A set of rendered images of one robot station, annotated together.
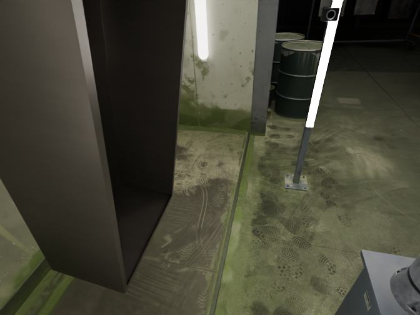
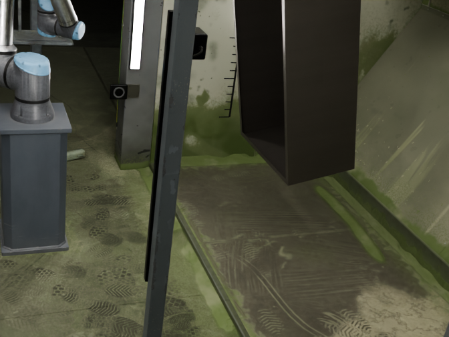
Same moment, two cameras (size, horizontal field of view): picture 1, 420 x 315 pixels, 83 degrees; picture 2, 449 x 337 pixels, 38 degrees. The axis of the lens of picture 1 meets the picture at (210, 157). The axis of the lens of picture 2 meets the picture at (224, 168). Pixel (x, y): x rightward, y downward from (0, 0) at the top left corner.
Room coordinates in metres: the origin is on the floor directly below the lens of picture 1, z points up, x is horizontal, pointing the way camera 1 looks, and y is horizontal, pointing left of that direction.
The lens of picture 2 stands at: (2.96, -1.67, 1.81)
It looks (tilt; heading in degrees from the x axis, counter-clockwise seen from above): 26 degrees down; 141
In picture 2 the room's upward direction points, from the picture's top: 8 degrees clockwise
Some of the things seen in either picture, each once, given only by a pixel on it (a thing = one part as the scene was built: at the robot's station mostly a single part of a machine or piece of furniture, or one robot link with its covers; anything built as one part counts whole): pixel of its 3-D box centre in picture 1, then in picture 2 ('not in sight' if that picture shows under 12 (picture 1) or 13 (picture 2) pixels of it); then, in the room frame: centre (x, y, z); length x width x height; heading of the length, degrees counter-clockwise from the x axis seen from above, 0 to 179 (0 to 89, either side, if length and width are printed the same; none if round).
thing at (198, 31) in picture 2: (330, 14); (186, 42); (1.60, -0.75, 1.35); 0.09 x 0.07 x 0.07; 75
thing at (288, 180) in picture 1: (295, 182); not in sight; (1.63, -0.78, 0.01); 0.20 x 0.20 x 0.01; 75
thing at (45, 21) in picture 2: not in sight; (49, 23); (0.00, -0.48, 0.96); 0.12 x 0.09 x 0.12; 35
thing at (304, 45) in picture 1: (305, 46); not in sight; (3.10, -1.24, 0.86); 0.54 x 0.54 x 0.01
